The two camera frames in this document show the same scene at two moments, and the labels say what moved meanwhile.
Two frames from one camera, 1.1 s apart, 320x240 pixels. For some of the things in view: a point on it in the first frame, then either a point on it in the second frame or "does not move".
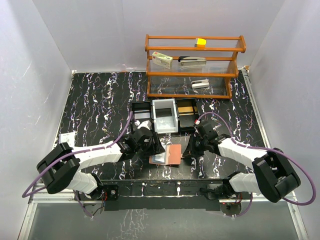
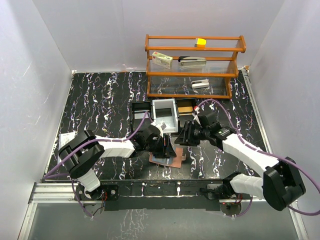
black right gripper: [190, 151] → [183, 138]
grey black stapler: [188, 61] does not move
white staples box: [162, 59] does not move
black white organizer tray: [168, 116] does not move
